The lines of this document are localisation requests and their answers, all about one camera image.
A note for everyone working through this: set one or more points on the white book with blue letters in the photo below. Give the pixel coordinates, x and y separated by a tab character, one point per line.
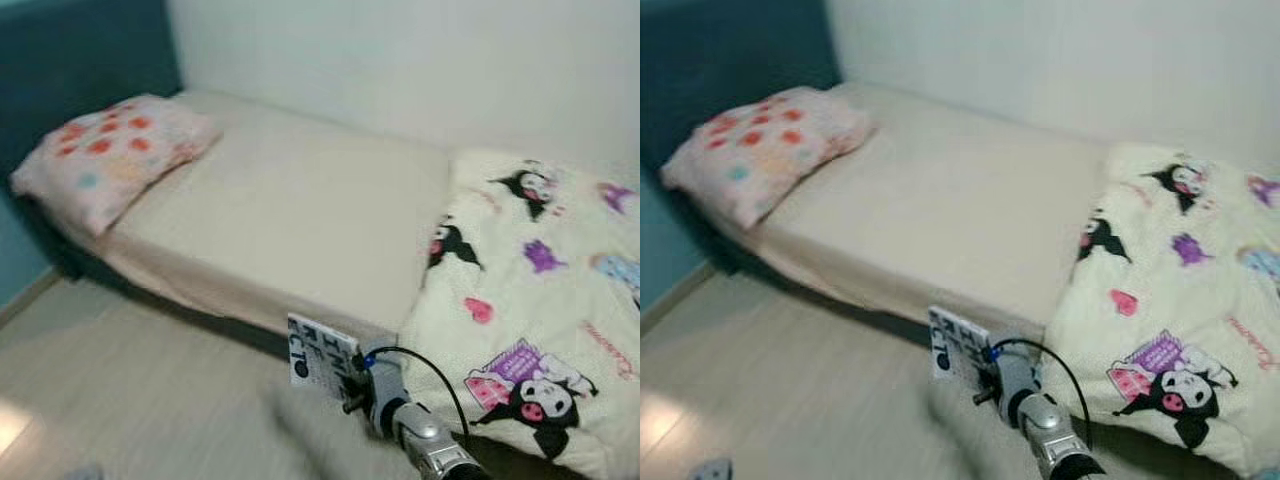
958	342
320	350

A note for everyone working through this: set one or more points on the cream cartoon print comforter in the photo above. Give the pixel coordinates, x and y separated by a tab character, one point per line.
1180	290
540	300

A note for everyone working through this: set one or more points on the pink pillow with orange spots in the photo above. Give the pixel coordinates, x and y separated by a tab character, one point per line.
760	150
110	160

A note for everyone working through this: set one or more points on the cream sheeted mattress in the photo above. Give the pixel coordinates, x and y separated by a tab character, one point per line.
950	200
290	210

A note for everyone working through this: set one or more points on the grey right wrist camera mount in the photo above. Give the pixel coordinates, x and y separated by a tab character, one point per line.
1018	385
385	390

